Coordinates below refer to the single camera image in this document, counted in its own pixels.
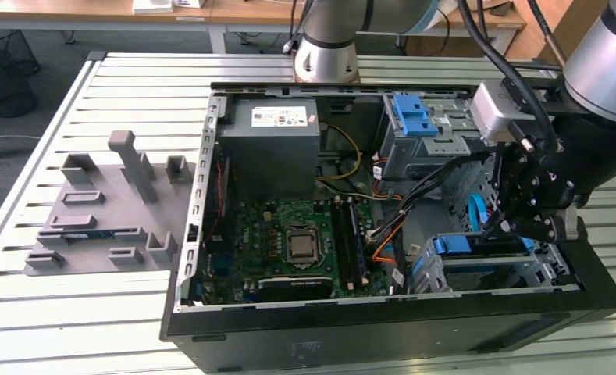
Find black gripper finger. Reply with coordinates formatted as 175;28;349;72
481;138;547;239
504;206;583;245

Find blue data wire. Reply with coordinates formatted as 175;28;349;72
465;193;496;231

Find hard disk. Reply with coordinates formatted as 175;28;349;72
411;232;537;292

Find grey metal disk bay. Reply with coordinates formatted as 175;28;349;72
408;230;569;294

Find grey metal drive cage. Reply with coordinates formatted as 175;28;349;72
379;93;499;183

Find wooden cabinet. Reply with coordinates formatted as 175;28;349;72
504;0;611;67

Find installed RAM stick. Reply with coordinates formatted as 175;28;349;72
349;198;371;288

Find brown cardboard piece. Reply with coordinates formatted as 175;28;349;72
456;0;512;17

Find silver CPU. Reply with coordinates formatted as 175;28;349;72
285;234;317;259

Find grey power supply unit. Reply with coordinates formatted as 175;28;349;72
217;97;323;200

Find black open PC case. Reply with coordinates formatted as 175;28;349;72
159;80;616;374

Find black graphics card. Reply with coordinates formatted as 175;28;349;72
255;275;335;302

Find green motherboard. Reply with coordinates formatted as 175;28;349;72
197;197;392;304

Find grey parts rack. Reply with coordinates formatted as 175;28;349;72
21;130;197;278

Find RAM stick on rack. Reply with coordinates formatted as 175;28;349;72
61;232;115;241

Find wooden desk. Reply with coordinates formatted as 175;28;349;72
0;0;528;59

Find black mesh waste basket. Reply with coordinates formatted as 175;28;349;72
0;29;41;118

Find black cable bundle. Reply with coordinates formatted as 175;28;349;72
372;150;496;239

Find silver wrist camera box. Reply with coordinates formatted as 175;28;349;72
468;81;541;141

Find blue plastic drive bracket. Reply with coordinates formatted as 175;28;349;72
392;95;443;137

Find yellow wire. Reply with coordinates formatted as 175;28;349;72
315;123;364;183

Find orange wire bundle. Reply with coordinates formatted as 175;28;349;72
371;224;408;269

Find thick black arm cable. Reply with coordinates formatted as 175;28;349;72
457;0;564;152

